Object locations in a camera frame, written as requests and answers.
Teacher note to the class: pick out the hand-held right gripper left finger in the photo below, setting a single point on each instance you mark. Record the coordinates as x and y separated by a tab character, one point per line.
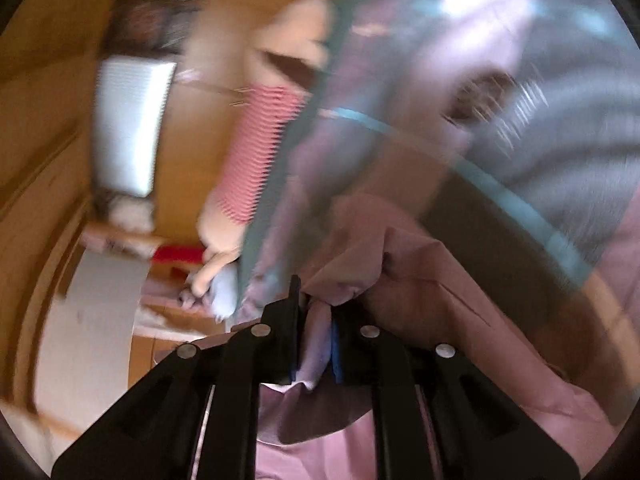
285	345

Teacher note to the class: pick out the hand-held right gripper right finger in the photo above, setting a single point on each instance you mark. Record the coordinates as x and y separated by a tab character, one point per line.
337	360

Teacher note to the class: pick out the pink garment with black stripe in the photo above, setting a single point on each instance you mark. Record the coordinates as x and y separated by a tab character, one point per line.
450	320

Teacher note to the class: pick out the light blue cushion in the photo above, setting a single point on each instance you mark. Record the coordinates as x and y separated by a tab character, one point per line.
224	295

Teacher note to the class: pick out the purple hanging cloth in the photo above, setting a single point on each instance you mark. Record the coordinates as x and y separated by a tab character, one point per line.
165	292

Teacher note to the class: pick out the red cloth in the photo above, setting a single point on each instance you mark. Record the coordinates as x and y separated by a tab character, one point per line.
175	254

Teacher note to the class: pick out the white fluffy toy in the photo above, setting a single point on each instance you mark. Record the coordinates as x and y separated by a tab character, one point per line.
131	212

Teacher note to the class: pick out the plush toy in striped shirt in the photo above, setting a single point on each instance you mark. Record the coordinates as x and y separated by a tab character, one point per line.
260	125

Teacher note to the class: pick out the striped bed blanket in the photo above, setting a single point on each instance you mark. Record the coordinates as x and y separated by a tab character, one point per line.
500	110

